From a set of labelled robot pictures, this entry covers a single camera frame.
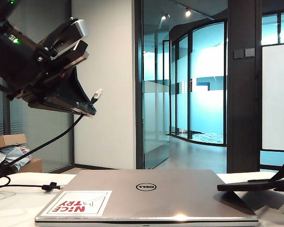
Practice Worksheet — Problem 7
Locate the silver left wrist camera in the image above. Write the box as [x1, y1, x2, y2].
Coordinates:
[70, 18, 90, 39]

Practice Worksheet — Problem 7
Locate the black phone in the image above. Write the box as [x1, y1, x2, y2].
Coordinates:
[217, 179, 284, 192]

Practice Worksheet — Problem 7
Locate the grey plastic mailing bag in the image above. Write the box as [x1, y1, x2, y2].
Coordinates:
[0, 145, 33, 171]

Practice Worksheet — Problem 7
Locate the glass door black frame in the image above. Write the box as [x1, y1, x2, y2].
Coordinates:
[134, 0, 171, 170]

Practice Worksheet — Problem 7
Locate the curved glass partition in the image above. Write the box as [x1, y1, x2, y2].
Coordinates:
[169, 18, 229, 147]

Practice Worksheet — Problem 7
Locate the black bag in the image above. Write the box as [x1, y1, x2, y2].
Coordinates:
[0, 163, 18, 182]

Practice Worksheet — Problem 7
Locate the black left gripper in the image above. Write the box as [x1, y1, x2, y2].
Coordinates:
[6, 40, 97, 117]

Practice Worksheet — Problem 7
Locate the low brown cardboard box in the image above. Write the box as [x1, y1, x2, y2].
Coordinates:
[18, 158, 43, 173]

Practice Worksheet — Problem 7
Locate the silver Dell laptop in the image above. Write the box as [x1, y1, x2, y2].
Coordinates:
[35, 168, 260, 225]

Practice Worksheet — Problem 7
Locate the black charging cable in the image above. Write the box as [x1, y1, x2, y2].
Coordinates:
[0, 88, 104, 193]

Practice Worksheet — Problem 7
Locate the black door frame pillar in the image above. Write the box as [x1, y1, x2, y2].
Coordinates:
[227, 0, 263, 174]

